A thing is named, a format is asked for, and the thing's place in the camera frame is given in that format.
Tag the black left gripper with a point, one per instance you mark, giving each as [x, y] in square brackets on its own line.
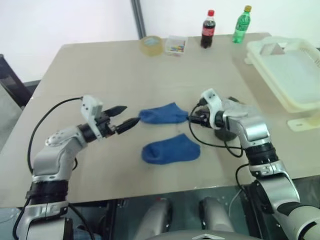
[105, 126]

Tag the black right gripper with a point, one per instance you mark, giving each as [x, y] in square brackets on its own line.
[203, 118]

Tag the blue sock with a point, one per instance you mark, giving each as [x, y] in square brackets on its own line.
[171, 152]
[163, 116]

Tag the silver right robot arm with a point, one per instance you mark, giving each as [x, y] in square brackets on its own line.
[255, 130]

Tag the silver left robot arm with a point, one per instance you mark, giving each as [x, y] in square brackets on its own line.
[50, 160]

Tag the cream plastic basket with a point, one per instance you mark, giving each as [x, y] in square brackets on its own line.
[287, 72]

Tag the clear box with coloured bits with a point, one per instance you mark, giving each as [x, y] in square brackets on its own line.
[176, 46]

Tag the clear tape roll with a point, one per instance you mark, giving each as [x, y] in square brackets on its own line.
[150, 46]

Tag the cola bottle with red cap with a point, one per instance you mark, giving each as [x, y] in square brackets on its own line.
[208, 28]

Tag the grey rounded robot leg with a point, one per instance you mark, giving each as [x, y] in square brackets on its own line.
[215, 217]
[157, 217]

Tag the green bottle with yellow cap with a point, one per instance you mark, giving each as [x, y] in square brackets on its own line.
[242, 25]

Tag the dark rounded robot torso cover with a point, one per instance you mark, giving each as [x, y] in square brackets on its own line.
[202, 236]

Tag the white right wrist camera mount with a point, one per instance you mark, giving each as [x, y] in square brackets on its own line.
[212, 103]

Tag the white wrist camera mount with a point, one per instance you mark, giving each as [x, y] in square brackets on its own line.
[90, 108]
[212, 103]

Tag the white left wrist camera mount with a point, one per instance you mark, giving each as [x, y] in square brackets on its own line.
[90, 108]

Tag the dark metal post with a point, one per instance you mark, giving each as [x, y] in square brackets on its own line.
[138, 18]

